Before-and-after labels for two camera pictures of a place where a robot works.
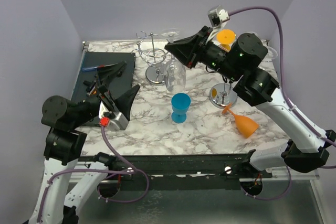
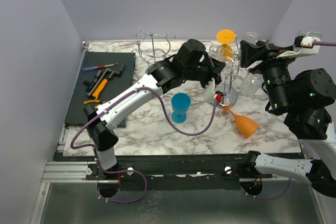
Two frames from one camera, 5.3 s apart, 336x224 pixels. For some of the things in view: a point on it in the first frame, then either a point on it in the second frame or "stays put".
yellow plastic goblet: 226,37 stays put
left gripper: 125,102 to 215,67
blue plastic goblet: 180,103 stays put
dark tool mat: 93,59 stays put
